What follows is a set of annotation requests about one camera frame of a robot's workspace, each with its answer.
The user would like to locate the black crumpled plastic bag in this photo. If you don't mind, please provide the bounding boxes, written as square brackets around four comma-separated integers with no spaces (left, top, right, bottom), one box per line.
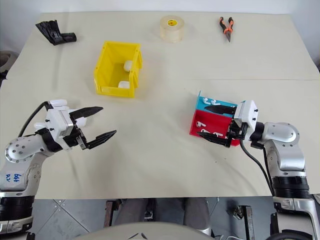
[34,20,78,47]

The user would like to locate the grey rounded leg shape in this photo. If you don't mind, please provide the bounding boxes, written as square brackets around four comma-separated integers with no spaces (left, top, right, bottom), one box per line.
[183,197,209,225]
[116,198,149,225]

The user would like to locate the orange black pliers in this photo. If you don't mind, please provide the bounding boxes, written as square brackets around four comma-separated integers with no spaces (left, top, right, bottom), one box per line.
[217,16,236,43]

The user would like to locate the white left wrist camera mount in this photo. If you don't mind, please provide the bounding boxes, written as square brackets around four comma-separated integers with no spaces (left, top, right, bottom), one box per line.
[46,105,76,140]

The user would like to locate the blue plastic tray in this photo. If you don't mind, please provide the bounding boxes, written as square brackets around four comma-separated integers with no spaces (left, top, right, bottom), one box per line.
[194,91,242,118]

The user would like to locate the rusty metal frame bar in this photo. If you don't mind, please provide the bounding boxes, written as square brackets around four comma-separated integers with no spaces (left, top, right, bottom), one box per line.
[244,204,253,240]

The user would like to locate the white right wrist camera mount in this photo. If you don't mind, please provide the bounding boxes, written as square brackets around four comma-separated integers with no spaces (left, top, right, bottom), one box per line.
[234,99,259,129]

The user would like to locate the clear packing tape roll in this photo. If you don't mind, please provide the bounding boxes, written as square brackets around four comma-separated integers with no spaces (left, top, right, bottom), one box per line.
[159,14,186,44]

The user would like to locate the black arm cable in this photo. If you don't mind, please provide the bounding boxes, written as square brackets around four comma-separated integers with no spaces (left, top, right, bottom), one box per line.
[17,101,51,138]
[239,139,276,198]

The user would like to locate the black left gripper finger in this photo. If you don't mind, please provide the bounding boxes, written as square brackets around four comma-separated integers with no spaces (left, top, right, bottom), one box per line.
[67,106,104,125]
[80,129,118,150]

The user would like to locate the yellow plastic bin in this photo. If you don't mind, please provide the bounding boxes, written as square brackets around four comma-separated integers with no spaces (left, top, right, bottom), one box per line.
[93,40,144,98]

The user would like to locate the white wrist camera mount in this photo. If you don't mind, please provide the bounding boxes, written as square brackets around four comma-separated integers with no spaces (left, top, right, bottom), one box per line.
[234,99,259,129]
[46,105,76,140]

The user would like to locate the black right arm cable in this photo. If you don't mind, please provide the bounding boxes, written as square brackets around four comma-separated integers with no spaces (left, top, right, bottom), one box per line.
[239,139,276,198]

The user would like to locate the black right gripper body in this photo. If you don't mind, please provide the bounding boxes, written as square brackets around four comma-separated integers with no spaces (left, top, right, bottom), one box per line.
[226,116,252,148]

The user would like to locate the pale rounded robot torso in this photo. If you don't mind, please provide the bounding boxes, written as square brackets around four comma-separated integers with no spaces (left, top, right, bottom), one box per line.
[84,221,213,240]

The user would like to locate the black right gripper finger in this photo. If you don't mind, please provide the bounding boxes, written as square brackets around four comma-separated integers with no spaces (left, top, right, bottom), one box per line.
[204,104,237,117]
[196,131,232,149]

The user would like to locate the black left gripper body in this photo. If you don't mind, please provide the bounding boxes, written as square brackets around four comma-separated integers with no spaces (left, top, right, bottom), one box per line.
[61,117,88,151]

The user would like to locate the red and blue box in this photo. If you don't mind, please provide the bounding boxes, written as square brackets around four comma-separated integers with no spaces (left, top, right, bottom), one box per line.
[189,109,241,147]

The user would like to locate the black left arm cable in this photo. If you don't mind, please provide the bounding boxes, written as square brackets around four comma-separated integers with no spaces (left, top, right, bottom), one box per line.
[17,101,51,138]

